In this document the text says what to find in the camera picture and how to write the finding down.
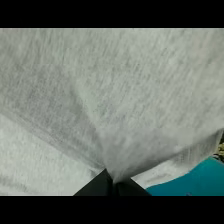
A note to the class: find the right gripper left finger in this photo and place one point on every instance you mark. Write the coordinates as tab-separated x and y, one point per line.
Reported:
100	186

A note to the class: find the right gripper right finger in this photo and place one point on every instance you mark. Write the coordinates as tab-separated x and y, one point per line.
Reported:
130	189

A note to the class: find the light grey T-shirt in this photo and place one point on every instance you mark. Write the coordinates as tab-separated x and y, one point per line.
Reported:
116	93

